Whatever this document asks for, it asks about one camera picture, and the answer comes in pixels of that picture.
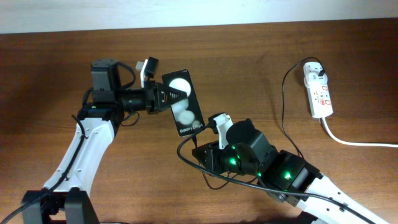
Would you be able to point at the black USB charger plug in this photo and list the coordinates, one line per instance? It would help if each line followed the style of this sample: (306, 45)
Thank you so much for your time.
(321, 73)

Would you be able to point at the black Samsung Galaxy smartphone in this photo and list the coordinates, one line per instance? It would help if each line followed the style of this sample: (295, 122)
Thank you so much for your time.
(187, 113)

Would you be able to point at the white power strip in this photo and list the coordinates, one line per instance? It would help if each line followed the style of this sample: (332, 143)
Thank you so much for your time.
(317, 90)

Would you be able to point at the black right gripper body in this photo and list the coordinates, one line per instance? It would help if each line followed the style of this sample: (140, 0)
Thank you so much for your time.
(221, 159)

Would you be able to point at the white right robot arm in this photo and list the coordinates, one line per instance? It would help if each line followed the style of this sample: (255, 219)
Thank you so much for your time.
(244, 150)

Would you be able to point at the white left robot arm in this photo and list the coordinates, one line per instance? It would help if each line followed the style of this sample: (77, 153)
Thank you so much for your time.
(104, 109)

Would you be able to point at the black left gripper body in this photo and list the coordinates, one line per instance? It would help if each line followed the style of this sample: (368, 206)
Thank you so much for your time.
(151, 106)

